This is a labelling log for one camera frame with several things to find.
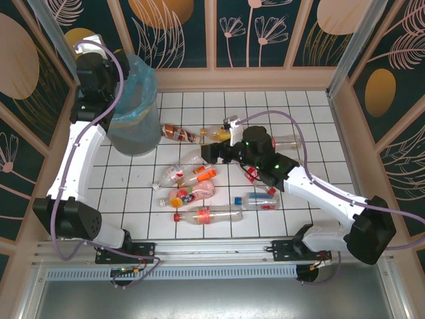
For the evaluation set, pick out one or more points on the yellow juice plastic bottle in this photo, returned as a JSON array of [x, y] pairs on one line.
[[212, 133]]

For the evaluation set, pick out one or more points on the clear bottle orange label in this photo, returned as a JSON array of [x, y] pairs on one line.
[[207, 174]]

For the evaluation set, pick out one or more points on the small cola bottle red label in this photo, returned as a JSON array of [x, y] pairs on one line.
[[251, 172]]

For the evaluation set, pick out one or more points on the clear bottle red cap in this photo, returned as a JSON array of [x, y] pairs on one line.
[[289, 143]]

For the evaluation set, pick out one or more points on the pink peach drink bottle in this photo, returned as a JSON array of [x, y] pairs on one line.
[[196, 192]]

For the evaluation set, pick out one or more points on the clear bottle blue cap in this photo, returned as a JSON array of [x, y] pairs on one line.
[[259, 201]]

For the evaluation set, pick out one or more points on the large cola bottle red cap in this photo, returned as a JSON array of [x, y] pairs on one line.
[[206, 215]]

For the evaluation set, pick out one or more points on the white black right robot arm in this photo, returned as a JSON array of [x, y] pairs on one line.
[[323, 201]]

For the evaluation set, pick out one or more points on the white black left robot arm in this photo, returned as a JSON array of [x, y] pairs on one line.
[[88, 146]]

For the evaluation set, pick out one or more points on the grey metal mesh bin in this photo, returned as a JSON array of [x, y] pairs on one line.
[[136, 139]]

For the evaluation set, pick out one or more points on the brown drink plastic bottle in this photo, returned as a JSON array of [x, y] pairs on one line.
[[179, 133]]

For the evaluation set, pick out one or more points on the crushed clear bottle white cap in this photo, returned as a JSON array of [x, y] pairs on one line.
[[172, 172]]

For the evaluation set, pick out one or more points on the aluminium frame post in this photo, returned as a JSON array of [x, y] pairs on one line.
[[52, 30], [361, 43]]

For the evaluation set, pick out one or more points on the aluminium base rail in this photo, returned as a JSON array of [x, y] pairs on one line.
[[212, 252]]

